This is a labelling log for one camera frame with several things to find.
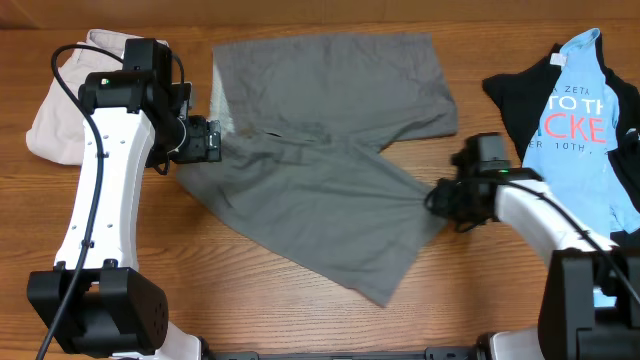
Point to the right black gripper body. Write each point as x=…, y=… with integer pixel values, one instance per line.
x=457, y=205

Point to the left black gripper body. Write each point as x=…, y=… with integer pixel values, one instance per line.
x=198, y=143

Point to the grey shorts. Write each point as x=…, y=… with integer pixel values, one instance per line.
x=304, y=122

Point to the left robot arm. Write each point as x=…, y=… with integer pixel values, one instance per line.
x=94, y=301

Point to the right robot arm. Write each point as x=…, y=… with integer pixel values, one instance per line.
x=590, y=307

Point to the light blue t-shirt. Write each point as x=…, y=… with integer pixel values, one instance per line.
x=576, y=134

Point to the beige folded pants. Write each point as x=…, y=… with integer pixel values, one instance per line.
x=57, y=133

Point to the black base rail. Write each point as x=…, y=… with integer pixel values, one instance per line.
x=430, y=353

